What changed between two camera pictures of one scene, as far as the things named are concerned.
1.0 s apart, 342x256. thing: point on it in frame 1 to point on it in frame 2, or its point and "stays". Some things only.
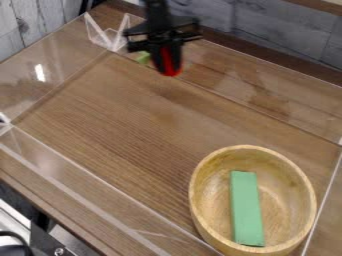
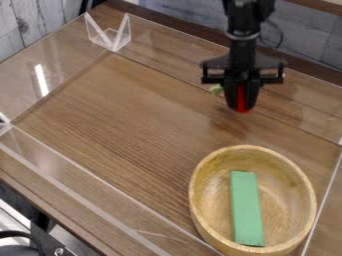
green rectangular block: x=248 y=233 stays
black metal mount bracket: x=44 y=243 stays
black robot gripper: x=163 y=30 to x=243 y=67
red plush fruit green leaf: x=165 y=61 to x=216 y=88
